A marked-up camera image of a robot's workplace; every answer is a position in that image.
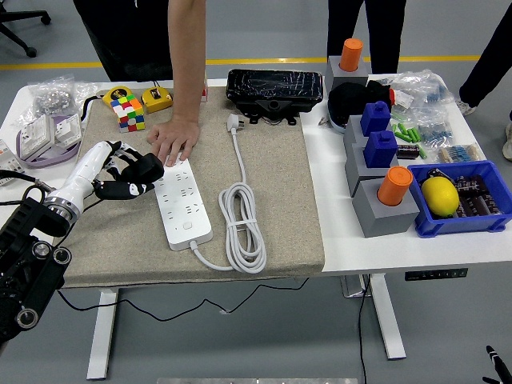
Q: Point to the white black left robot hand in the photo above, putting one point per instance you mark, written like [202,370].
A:
[86,172]

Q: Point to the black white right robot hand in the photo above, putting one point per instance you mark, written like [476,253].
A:
[499,364]

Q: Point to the person's left hand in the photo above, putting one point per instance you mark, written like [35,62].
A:
[176,138]

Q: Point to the black plug adapter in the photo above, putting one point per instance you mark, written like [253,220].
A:
[146,168]

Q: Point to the multicoloured puzzle cube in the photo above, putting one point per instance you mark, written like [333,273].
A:
[204,94]
[128,114]

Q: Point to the white power strip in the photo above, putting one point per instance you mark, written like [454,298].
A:
[188,224]

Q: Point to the person's left forearm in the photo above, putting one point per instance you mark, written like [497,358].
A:
[188,60]

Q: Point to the purple tray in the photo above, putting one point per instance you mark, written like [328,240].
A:
[68,152]

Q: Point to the square yellow tape measure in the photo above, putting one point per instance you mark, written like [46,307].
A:
[157,100]

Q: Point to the white socket box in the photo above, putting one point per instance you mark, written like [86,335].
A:
[68,128]
[36,136]

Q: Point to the round yellow tape measure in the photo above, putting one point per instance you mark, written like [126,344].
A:
[115,94]

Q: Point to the white circuit breaker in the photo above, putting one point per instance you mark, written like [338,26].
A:
[8,160]

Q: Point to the empty clear plastic bag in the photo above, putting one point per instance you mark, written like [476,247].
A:
[86,92]

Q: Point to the clear bag of metal nuts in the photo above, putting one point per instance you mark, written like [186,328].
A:
[52,98]

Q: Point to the black table control panel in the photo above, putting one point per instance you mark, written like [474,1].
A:
[436,274]

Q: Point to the grey-brown mat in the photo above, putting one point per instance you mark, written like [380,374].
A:
[280,180]

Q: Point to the black wrapped device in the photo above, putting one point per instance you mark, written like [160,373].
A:
[276,86]

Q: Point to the white table leg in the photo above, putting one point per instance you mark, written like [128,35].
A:
[386,320]
[102,340]

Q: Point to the black office chair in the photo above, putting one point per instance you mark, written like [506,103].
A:
[30,51]

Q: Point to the blue plastic bin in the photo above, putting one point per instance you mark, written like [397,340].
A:
[460,226]

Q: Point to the small metal screws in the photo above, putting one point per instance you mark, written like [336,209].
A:
[323,122]

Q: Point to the dark brown capacitor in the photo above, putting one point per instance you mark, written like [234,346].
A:
[472,208]
[472,185]
[492,205]
[408,152]

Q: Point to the light blue dish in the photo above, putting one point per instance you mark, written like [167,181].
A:
[335,125]

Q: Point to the grey under-table box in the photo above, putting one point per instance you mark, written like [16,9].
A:
[352,286]

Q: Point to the grey block holder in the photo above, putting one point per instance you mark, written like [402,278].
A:
[352,130]
[354,168]
[348,77]
[384,222]

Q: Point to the yellow lemon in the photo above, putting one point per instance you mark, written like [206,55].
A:
[440,197]

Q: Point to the black cloth bundle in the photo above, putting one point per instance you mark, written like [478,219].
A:
[352,100]

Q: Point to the orange cylinder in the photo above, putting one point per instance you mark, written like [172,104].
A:
[394,186]
[351,54]

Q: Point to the blue block with knob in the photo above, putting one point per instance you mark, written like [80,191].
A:
[375,118]
[380,150]

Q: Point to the black key fob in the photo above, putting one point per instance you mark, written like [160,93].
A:
[436,174]

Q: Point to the clear bag of taped resistors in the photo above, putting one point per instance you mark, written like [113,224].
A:
[460,154]

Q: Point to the small red cap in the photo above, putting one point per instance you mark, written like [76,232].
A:
[393,97]

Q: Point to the small clear resistor bag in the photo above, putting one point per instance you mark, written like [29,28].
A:
[436,128]

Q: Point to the large clear resistor bag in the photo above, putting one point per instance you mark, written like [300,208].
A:
[424,86]

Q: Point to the green wall plug cluster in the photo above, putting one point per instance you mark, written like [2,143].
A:
[408,134]

